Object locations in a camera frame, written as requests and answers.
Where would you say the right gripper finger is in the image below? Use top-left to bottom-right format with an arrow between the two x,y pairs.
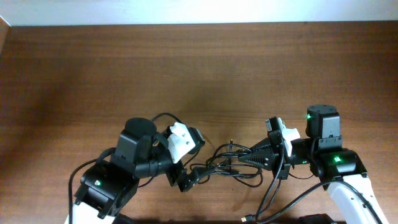
238,152 -> 275,170
250,138 -> 272,152

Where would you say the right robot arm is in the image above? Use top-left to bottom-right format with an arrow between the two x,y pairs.
238,105 -> 387,223

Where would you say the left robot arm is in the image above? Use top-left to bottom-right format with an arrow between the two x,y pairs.
65,118 -> 205,223

